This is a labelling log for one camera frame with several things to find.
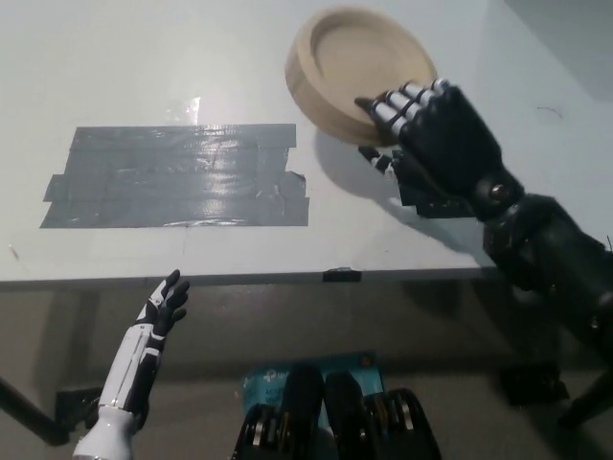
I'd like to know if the black tape patch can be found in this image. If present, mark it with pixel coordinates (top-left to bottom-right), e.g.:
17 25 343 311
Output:
396 147 481 220

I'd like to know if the teal router box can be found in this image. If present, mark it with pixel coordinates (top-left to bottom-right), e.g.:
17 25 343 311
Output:
238 352 385 430

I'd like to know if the grey duct tape patch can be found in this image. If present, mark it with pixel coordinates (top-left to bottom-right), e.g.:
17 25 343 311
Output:
40 123 310 231

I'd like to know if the black slanted table leg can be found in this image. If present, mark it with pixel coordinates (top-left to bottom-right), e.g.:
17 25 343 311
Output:
556 367 613 428
0 376 71 445

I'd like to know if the stack of beige paper plates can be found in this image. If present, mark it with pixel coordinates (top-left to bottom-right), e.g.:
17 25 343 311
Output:
285 4 440 148

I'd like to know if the black floor bracket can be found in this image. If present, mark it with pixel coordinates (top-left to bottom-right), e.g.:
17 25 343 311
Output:
499 367 570 407
55 388 104 430

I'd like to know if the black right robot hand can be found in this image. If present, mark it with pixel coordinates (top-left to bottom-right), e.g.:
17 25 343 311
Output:
354 77 527 223

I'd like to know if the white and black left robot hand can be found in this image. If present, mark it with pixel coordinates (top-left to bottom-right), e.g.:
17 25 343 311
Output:
85 268 192 415

